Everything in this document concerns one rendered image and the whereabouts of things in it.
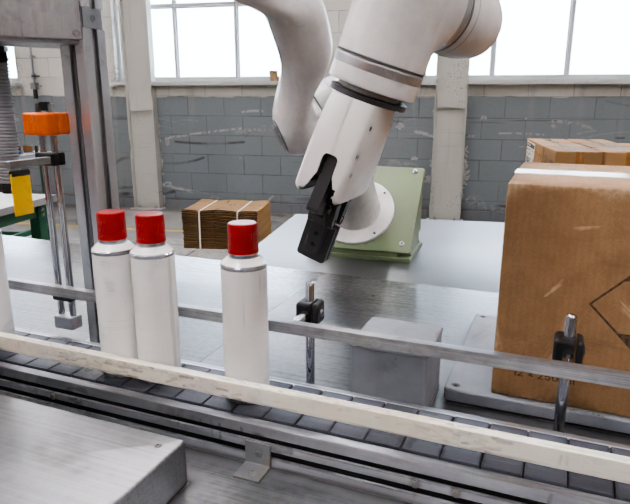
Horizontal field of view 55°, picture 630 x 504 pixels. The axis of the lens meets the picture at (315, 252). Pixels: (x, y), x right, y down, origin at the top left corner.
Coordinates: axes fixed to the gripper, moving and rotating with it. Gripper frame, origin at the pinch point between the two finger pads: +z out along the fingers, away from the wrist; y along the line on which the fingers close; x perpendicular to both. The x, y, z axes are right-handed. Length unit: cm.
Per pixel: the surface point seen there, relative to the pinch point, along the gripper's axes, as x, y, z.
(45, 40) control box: -47.7, -8.8, -6.0
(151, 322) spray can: -15.3, 2.0, 17.5
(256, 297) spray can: -4.0, 1.4, 8.6
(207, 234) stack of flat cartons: -194, -352, 167
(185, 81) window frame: -333, -486, 85
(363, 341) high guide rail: 7.9, -3.3, 9.9
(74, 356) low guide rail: -23.2, 4.1, 25.9
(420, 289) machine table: 6, -61, 23
